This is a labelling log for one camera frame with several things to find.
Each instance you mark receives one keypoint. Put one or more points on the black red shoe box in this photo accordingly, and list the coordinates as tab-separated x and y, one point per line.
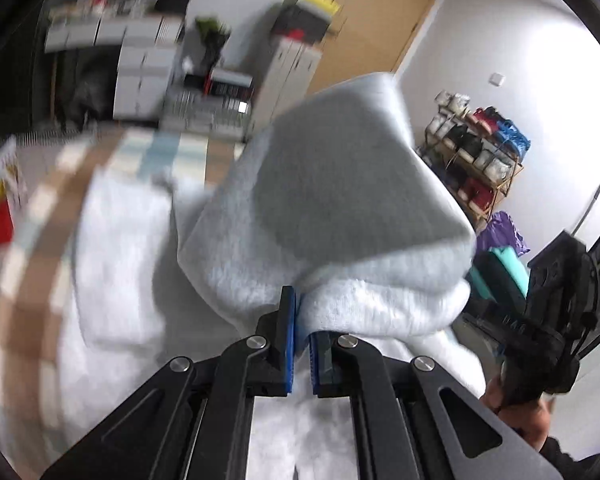
230	85

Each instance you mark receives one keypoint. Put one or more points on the dark wrapped flower bouquet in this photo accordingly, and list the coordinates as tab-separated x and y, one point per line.
212	40

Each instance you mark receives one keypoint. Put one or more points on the white upright suitcase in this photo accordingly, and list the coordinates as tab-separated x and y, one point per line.
290	75

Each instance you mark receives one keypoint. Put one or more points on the purple plastic bag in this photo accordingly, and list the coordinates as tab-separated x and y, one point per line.
502	232

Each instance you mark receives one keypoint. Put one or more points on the grey metal rod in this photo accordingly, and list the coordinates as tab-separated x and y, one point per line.
587	207

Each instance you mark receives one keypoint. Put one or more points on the black duffel bag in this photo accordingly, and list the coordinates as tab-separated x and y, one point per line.
87	90

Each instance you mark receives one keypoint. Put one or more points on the person's right hand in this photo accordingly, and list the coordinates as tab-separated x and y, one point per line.
525	417

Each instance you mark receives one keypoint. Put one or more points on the grey hoodie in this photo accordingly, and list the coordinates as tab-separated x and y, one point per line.
330	185

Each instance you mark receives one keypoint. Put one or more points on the white wall switch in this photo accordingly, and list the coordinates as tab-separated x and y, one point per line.
497	79

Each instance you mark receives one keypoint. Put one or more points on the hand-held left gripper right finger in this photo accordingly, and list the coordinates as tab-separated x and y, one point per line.
315	360

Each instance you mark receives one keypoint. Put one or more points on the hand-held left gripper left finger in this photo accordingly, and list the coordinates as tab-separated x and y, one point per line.
290	340

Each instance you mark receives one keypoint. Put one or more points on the checkered bed blanket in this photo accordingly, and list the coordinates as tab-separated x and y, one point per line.
30	260

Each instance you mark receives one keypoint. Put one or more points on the silver suitcase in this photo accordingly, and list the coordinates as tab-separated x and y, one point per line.
200	110

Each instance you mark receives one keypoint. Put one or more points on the wooden shoe rack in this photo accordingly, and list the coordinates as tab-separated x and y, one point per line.
505	185

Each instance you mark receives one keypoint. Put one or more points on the wooden door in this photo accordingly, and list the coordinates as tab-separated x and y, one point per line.
380	20

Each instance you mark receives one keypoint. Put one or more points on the teal black bag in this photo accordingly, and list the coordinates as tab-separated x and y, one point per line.
505	260

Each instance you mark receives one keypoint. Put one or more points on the white drawer desk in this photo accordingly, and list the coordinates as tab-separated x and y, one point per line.
140	60

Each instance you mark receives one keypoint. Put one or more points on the white printed shopping bag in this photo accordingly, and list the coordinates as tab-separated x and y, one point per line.
2	195

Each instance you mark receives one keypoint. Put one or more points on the pile of desk clutter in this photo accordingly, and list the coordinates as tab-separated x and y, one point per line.
95	7

